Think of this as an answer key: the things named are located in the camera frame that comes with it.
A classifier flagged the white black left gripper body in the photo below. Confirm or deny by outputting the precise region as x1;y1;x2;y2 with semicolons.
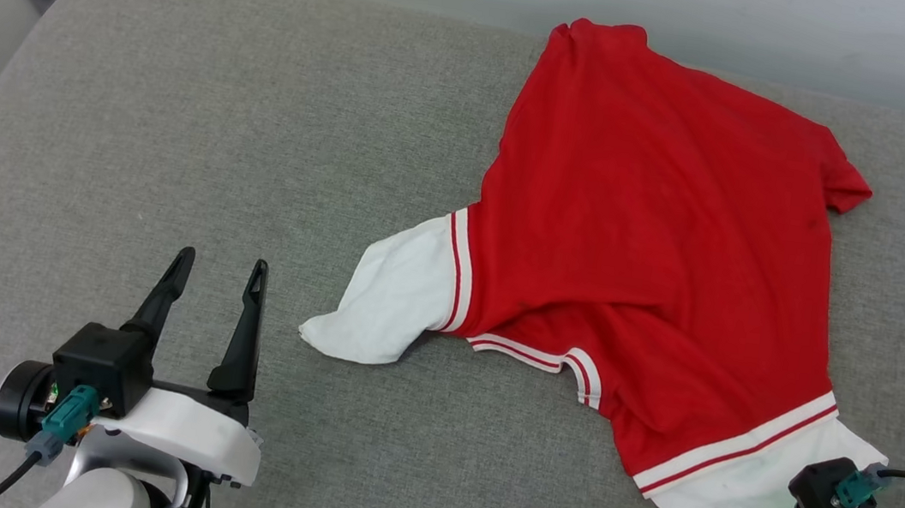
85;373;270;491

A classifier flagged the grey fabric sofa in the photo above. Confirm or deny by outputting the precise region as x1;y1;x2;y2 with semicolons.
0;0;905;508

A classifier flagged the black cylindrical motor housing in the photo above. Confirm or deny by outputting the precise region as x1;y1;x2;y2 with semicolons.
0;356;60;445

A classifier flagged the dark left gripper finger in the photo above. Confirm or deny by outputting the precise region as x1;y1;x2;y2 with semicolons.
205;254;273;404
119;240;198;344

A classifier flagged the red and white jersey garment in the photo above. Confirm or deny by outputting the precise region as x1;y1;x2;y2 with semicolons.
276;0;905;508

